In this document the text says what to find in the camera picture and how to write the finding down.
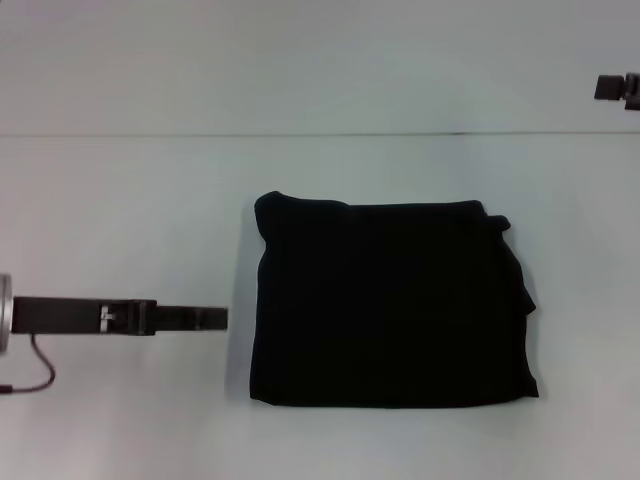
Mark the black t-shirt with white print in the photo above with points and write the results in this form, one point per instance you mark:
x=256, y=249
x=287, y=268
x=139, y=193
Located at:
x=390, y=300

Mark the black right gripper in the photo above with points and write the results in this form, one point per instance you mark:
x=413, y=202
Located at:
x=634, y=92

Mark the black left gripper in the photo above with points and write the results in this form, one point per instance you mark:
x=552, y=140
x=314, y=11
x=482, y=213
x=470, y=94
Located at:
x=80, y=316

